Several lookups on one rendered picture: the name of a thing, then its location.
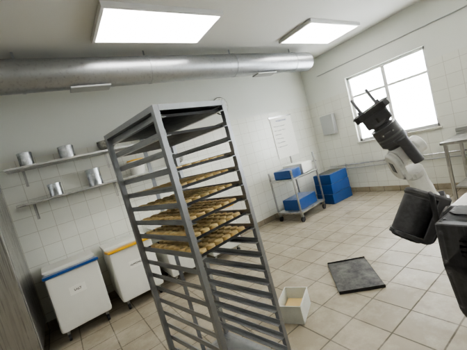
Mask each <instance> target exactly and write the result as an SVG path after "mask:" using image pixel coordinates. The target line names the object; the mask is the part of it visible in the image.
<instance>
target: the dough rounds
mask: <svg viewBox="0 0 467 350"><path fill-rule="evenodd" d="M244 229H246V228H245V227H244V226H239V227H237V226H232V227H231V226H226V227H225V226H223V227H221V228H219V229H217V230H216V231H213V232H212V233H209V234H208V235H205V236H204V237H202V238H200V239H199V240H202V241H200V242H198V243H197V244H198V247H199V252H200V254H203V253H205V252H207V251H208V250H210V249H212V248H213V247H215V246H217V245H219V244H220V243H222V242H224V241H225V240H227V239H229V238H230V237H232V236H234V235H235V234H237V233H239V232H241V231H242V230H244ZM151 248H157V249H167V250H173V251H183V252H189V253H191V250H190V246H189V243H188V242H180V241H171V240H160V241H159V243H154V244H152V245H151Z"/></svg>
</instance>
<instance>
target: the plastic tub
mask: <svg viewBox="0 0 467 350"><path fill-rule="evenodd" d="M278 302H279V306H280V309H281V314H282V317H283V320H284V323H285V324H305V323H306V318H307V315H308V312H309V308H310V305H311V302H310V298H309V293H308V290H307V287H284V289H283V291H282V293H281V296H280V298H279V300H278Z"/></svg>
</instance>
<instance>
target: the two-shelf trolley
mask: <svg viewBox="0 0 467 350"><path fill-rule="evenodd" d="M311 154H312V157H313V160H312V161H311V162H314V165H315V169H312V170H310V171H308V172H306V173H304V174H301V175H299V176H296V177H295V178H293V173H292V170H290V175H291V179H284V180H278V181H276V180H273V181H271V178H270V174H268V178H269V181H270V186H271V189H272V193H273V197H274V200H275V205H276V207H277V212H278V215H279V220H280V221H281V222H282V221H283V220H284V218H283V217H282V215H301V220H302V222H305V221H306V218H305V216H304V213H305V212H306V211H308V210H310V209H312V208H313V207H315V206H316V205H318V204H319V203H322V207H323V208H324V209H325V208H326V204H325V198H324V194H323V191H322V186H321V182H320V177H319V174H318V169H317V166H316V160H315V158H314V154H313V151H312V152H311ZM314 171H316V174H317V177H318V182H319V185H320V191H321V194H322V199H317V201H316V202H314V203H312V204H311V205H310V206H308V207H306V208H305V209H303V210H302V209H301V205H300V200H299V197H298V194H297V189H298V192H300V188H299V185H298V182H297V180H298V179H299V178H301V177H303V176H306V175H307V174H310V173H311V172H314ZM295 180H296V183H297V189H296V186H295ZM287 181H292V182H293V186H294V189H295V194H296V197H297V202H298V206H299V209H300V210H285V209H284V210H282V211H280V212H279V208H278V205H277V200H276V197H275V192H274V189H273V186H272V183H280V182H287Z"/></svg>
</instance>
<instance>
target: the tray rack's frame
mask: <svg viewBox="0 0 467 350"><path fill-rule="evenodd" d="M157 105H158V109H159V111H160V112H161V114H162V115H167V114H174V113H188V112H195V111H203V110H213V109H215V108H218V107H219V106H221V105H222V103H221V100H215V101H195V102H184V103H164V104H157ZM148 117H151V112H150V109H149V107H148V108H146V109H144V110H143V111H142V112H140V113H138V114H137V115H136V116H134V117H132V118H131V119H129V120H128V121H126V122H124V123H123V124H122V125H120V126H118V127H117V128H116V129H114V130H113V131H111V132H110V133H108V134H106V135H105V136H104V139H105V142H106V146H107V149H108V152H109V156H110V159H111V162H112V165H113V169H114V171H115V175H116V178H117V182H118V185H119V187H120V192H121V194H122V198H123V201H124V205H125V208H126V211H127V214H128V217H129V221H130V223H131V228H132V230H133V234H134V237H135V239H136V244H137V246H138V250H139V253H140V257H141V260H142V263H143V266H144V269H145V273H146V275H147V280H148V282H149V286H150V289H151V293H152V296H153V298H154V303H155V305H156V309H157V312H158V316H159V318H160V321H161V325H162V327H163V332H164V334H165V339H166V341H167V345H168V348H169V350H175V348H174V343H173V341H172V336H171V334H170V330H169V327H168V325H167V320H166V318H165V313H164V311H163V307H162V304H161V300H160V297H159V295H158V290H157V288H156V284H155V281H154V277H153V275H152V272H151V268H150V265H149V261H148V259H147V254H146V252H145V248H144V245H143V243H142V238H141V236H140V231H139V229H138V225H137V222H136V218H135V215H134V213H133V208H132V206H131V202H130V199H129V196H128V192H127V190H126V186H125V183H124V179H123V176H122V173H121V170H120V166H119V163H118V160H117V156H116V154H115V150H114V147H113V143H112V139H113V138H115V137H117V136H118V135H120V134H122V133H123V132H125V131H127V130H129V129H130V128H132V127H133V126H135V125H136V124H139V123H140V122H142V121H144V120H145V119H147V118H148ZM170 148H171V151H172V153H175V154H177V149H176V146H173V147H170ZM173 155H174V154H173ZM174 163H175V166H176V167H178V166H180V165H181V163H180V160H179V158H175V159H174ZM147 167H148V170H149V173H153V169H152V167H151V163H150V162H149V163H147ZM177 173H178V175H179V178H183V177H184V175H183V170H181V171H180V172H177ZM174 259H175V261H176V264H177V265H178V266H181V264H180V261H179V257H178V256H174ZM179 275H180V278H181V280H182V281H186V280H185V278H184V275H183V272H182V271H179ZM183 289H184V292H185V294H186V295H188V296H190V295H189V291H188V288H187V286H184V285H183ZM187 301H188V305H189V309H191V310H194V308H193V306H192V302H191V301H189V300H187ZM222 330H223V332H224V333H223V334H224V336H225V337H226V338H229V339H230V340H229V341H228V342H227V343H226V344H227V348H228V350H272V349H269V348H267V347H265V346H262V345H260V344H257V343H255V342H253V341H251V340H248V339H245V338H243V337H241V336H239V335H236V334H233V333H231V332H229V331H228V330H227V329H225V328H222Z"/></svg>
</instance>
